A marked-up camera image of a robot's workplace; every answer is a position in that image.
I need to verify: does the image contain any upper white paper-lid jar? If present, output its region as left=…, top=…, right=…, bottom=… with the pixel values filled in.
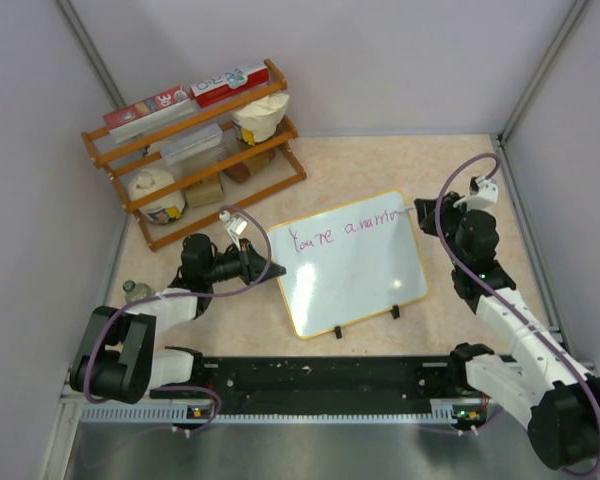
left=231, top=92, right=290, bottom=146

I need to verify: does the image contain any grey slotted cable duct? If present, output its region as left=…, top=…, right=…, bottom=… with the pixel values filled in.
left=82, top=402, right=486, bottom=426

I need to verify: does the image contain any clear plastic box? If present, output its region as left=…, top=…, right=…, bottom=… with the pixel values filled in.
left=159, top=123, right=223, bottom=166

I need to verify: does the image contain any small glass bottle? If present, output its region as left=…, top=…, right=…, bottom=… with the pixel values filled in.
left=122, top=280, right=155, bottom=304

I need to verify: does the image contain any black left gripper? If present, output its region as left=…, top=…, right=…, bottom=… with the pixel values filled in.
left=204, top=237, right=285, bottom=286

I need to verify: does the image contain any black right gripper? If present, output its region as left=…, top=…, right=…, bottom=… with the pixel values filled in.
left=416, top=191, right=475, bottom=268

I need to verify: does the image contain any lower white paper-lid jar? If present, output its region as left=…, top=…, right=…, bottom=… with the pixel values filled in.
left=127, top=167, right=187, bottom=227

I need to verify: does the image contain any tan sponge stack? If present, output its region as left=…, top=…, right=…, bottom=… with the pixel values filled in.
left=184, top=174, right=225, bottom=208

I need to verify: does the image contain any orange wooden shelf rack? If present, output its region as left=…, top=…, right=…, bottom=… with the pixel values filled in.
left=82, top=60, right=306, bottom=251

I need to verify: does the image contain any yellow framed whiteboard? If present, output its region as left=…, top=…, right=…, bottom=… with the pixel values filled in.
left=268, top=190, right=429, bottom=339

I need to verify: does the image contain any red foil wrap box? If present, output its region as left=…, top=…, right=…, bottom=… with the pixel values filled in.
left=103, top=85, right=195, bottom=143

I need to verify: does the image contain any white paper-lid jar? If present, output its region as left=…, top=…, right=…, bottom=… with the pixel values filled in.
left=231, top=92, right=290, bottom=146
left=127, top=167, right=187, bottom=227

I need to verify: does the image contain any reddish brown sponge stack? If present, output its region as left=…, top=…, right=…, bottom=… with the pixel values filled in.
left=223, top=150, right=275, bottom=184

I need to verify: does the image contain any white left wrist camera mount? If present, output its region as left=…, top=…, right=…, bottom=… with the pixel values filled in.
left=219, top=210, right=248, bottom=247

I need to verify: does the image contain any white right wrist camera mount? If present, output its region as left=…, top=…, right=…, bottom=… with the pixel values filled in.
left=454, top=176, right=499, bottom=211

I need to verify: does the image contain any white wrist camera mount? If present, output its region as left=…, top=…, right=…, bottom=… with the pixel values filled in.
left=219, top=210, right=248, bottom=247
left=454, top=176, right=499, bottom=211

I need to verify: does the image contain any red white wrap box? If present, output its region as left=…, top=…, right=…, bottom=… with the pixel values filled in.
left=190, top=62, right=270, bottom=108

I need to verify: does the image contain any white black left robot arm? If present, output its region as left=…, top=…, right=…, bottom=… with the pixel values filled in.
left=69, top=234, right=286, bottom=404

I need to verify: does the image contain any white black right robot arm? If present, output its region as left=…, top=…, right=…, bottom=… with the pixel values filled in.
left=414, top=192, right=600, bottom=470

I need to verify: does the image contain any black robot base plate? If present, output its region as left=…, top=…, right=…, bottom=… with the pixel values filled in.
left=149, top=355, right=509, bottom=416

